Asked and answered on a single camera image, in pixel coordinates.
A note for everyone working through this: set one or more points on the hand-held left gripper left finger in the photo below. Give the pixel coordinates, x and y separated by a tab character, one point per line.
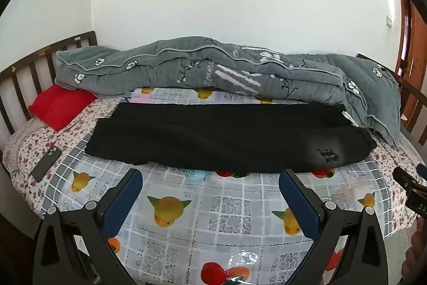
124	201

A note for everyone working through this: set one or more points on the red pillow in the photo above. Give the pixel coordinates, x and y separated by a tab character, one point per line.
60	106

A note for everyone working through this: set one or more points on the white wall switch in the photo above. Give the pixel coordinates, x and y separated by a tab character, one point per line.
389	21

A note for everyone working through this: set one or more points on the black pants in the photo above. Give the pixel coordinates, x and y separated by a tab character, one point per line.
216	138

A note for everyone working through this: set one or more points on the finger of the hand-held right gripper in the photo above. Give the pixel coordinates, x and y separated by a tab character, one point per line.
422	169
402	176

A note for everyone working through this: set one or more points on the person's right hand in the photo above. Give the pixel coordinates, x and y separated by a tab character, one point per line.
418	248

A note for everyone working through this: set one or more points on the brown wooden door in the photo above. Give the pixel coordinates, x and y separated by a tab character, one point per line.
417	38

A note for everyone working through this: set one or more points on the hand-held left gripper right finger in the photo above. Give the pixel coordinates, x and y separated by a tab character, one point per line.
297	201

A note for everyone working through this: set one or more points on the grey flower-print quilt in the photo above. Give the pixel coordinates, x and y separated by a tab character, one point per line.
233	71

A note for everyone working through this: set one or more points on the black smartphone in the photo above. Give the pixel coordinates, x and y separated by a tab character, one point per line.
46	164

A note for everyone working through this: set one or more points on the checked fruit-print mat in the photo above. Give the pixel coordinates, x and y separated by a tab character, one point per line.
216	205

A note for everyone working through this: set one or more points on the dark wooden bed frame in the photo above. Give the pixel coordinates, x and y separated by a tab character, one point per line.
50	48

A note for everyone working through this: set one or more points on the floral bed sheet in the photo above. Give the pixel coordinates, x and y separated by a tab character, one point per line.
22	151

